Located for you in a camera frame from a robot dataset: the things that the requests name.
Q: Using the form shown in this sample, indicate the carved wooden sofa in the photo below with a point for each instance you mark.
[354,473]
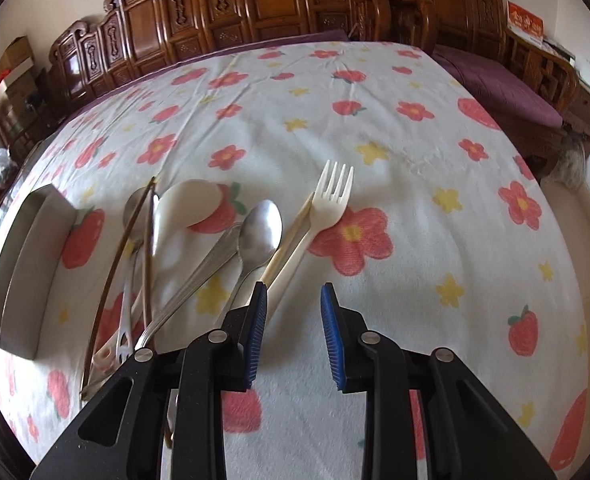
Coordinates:
[190,10]

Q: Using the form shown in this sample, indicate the dark wooden shelf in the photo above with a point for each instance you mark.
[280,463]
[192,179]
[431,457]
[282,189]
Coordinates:
[17,115]

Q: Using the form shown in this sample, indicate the white papers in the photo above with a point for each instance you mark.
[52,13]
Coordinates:
[557,49]

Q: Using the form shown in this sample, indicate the cardboard box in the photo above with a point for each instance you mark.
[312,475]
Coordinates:
[15,57]

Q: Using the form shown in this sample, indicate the white plastic fork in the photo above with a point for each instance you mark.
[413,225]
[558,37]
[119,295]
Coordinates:
[325,210]

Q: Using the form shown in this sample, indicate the red desk calendar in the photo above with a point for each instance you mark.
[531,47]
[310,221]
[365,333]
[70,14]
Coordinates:
[525,22]

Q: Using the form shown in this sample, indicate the grey bag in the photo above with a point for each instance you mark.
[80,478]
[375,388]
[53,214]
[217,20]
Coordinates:
[567,160]

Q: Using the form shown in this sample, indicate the white ceramic spoon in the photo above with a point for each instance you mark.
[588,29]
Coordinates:
[190,200]

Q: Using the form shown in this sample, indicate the purple armchair cushion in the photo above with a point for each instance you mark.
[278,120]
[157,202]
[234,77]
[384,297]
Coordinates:
[495,85]

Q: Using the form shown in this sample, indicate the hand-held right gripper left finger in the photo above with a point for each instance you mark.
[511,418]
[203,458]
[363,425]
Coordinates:
[257,335]

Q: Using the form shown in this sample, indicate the metal tray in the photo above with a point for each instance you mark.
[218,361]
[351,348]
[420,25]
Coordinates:
[25,270]

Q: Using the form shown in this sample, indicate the wooden side table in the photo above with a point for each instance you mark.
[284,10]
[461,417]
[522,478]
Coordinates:
[587,105]

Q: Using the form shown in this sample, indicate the white plastic utensil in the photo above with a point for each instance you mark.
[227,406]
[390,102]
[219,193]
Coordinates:
[107,352]

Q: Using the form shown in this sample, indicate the floral strawberry printed blanket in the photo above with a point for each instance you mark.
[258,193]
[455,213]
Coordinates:
[375,110]

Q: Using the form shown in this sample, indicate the small metal spoon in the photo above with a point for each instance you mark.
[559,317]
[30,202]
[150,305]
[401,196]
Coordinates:
[135,207]

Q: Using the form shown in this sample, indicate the large metal spoon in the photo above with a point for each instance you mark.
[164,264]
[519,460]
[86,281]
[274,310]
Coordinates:
[260,235]

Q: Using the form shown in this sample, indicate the metal fork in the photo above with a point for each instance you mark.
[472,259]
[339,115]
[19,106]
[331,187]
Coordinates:
[195,285]

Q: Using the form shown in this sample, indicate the light wooden chopstick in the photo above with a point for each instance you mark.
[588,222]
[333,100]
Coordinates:
[290,237]

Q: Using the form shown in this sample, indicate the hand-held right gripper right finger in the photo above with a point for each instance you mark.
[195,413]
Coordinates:
[332,340]

